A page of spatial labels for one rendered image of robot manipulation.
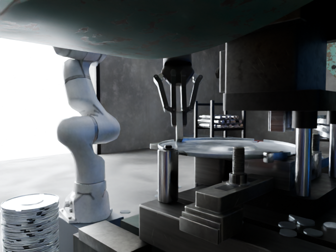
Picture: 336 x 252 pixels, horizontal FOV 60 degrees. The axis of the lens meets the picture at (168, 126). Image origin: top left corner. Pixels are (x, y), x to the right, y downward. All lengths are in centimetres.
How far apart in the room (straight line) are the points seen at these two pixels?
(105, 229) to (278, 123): 37
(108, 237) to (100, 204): 60
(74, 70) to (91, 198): 48
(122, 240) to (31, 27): 39
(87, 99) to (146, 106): 529
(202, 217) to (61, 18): 27
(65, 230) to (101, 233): 65
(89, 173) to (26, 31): 89
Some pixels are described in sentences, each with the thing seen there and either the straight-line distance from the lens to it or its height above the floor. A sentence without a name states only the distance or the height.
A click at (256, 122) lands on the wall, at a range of 806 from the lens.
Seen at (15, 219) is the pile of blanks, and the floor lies 31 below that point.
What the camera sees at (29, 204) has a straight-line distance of 177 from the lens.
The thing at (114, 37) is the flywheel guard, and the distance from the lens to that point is 25.
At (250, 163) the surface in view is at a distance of 52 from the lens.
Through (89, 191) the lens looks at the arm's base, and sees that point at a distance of 112.
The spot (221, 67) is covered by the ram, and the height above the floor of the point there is 94.
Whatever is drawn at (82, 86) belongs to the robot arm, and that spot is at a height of 95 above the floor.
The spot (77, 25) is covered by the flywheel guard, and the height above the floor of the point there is 92.
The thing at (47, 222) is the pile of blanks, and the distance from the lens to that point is 174.
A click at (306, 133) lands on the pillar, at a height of 83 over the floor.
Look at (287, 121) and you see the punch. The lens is 56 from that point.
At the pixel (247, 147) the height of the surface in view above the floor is 79.
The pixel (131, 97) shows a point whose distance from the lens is 613.
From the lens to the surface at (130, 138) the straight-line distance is 613.
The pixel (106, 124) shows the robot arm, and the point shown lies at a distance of 112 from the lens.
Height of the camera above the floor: 86
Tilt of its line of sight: 3 degrees down
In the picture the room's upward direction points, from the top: straight up
